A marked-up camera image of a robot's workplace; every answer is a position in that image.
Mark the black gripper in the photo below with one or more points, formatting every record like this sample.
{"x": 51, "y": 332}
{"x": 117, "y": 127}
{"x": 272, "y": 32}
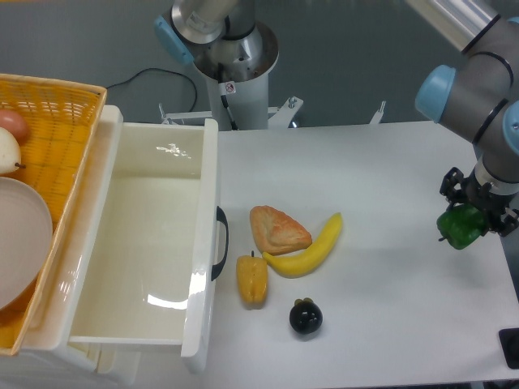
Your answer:
{"x": 498, "y": 218}

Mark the green bell pepper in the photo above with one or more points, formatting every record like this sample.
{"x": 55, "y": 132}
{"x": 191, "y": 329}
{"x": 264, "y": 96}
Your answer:
{"x": 461, "y": 225}

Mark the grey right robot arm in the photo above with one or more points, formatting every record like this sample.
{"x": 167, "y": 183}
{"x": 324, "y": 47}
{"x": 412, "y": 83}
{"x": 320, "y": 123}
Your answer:
{"x": 475, "y": 103}

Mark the silver left robot arm base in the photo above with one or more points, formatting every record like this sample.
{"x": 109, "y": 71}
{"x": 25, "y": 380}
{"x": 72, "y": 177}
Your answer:
{"x": 232, "y": 51}

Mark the yellow bell pepper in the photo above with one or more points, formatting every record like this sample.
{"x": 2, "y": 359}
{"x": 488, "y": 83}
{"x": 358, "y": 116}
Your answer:
{"x": 252, "y": 279}

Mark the open white upper drawer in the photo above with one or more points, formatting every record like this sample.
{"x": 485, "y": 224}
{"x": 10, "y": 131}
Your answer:
{"x": 148, "y": 285}

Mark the white drawer cabinet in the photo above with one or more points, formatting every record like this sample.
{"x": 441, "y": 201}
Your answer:
{"x": 48, "y": 358}

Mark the black object at table edge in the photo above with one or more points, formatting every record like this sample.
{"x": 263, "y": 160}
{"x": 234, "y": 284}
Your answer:
{"x": 509, "y": 339}

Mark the yellow banana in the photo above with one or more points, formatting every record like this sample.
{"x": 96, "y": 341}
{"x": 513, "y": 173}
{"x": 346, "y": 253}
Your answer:
{"x": 311, "y": 258}

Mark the triangular puff pastry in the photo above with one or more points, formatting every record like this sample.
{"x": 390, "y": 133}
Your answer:
{"x": 276, "y": 233}

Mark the dark purple mangosteen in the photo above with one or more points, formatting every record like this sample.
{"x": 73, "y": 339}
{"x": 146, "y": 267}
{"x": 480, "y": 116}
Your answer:
{"x": 305, "y": 317}

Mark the yellow wicker basket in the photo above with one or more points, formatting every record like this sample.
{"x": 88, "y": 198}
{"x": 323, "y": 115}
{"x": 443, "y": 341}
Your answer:
{"x": 63, "y": 117}

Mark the beige plate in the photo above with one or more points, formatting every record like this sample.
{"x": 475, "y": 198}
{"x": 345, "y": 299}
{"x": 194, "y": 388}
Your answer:
{"x": 26, "y": 235}

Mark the pale white pear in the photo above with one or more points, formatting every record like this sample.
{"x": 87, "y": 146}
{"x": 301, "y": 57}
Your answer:
{"x": 10, "y": 153}

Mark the white metal stand frame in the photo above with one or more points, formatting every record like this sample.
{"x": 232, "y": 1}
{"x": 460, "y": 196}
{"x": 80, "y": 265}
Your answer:
{"x": 278, "y": 117}

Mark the black drawer handle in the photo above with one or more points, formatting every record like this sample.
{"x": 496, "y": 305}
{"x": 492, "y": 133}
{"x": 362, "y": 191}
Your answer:
{"x": 222, "y": 243}

